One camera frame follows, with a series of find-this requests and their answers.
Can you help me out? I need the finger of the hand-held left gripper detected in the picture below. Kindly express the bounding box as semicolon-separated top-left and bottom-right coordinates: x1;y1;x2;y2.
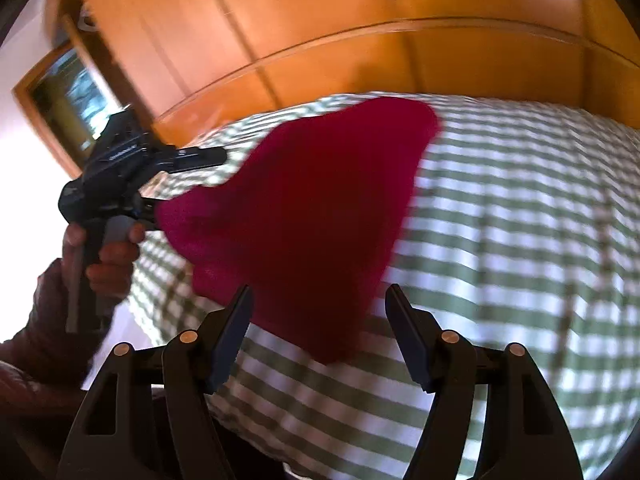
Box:
170;146;226;173
132;195;162;232

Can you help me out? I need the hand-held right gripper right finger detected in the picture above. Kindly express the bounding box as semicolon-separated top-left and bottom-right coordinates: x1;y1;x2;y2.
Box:
384;282;586;480

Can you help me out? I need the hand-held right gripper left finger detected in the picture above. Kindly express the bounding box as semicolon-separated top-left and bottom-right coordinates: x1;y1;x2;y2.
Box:
56;284;253;480

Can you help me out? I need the red knit garment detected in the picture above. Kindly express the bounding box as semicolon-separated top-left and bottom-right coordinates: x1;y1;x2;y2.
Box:
155;96;443;366

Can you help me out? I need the person's left forearm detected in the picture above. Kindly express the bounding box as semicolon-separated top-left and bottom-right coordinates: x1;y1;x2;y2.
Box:
0;257;111;411

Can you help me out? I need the person's left hand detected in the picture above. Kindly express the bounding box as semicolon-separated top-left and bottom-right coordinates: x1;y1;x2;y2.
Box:
61;221;147;311

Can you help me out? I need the wooden framed picture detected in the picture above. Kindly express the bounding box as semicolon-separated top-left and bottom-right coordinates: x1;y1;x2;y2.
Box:
12;42;126;181

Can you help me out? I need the green checked bed sheet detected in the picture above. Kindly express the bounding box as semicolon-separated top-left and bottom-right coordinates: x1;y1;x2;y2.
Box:
127;90;640;480

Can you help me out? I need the wooden wardrobe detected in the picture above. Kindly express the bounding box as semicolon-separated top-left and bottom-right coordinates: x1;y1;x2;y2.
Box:
45;0;640;136

